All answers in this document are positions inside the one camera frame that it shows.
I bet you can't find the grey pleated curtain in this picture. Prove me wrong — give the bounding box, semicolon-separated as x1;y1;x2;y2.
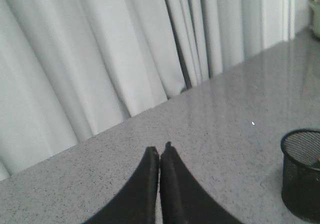
0;0;310;179

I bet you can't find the black mesh metal bucket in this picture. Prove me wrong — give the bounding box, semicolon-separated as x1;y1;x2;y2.
280;129;320;224

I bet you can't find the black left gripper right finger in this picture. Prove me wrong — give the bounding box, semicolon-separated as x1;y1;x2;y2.
160;142;241;224

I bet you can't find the pale green object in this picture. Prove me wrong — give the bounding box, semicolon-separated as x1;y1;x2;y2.
309;0;320;38

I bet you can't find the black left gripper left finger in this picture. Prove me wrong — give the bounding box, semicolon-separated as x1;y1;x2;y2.
85;147;160;224

